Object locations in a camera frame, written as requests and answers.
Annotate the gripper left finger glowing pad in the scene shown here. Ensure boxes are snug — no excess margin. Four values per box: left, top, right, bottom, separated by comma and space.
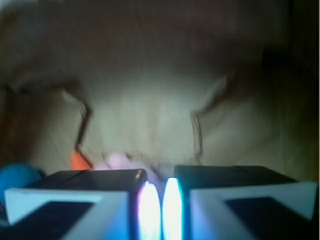
3, 168, 162, 240

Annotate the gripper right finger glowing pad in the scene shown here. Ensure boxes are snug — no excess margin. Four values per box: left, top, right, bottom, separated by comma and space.
162, 165, 318, 240

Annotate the pink plush bunny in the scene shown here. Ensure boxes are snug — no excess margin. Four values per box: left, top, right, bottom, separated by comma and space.
105, 153, 160, 184

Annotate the orange toy carrot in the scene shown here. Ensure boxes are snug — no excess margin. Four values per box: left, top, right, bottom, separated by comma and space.
70, 150, 93, 171

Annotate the blue ball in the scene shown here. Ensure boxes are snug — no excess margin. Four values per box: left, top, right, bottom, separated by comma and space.
0, 163, 42, 206

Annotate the brown paper bag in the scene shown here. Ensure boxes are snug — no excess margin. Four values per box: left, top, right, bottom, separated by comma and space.
0, 0, 320, 182

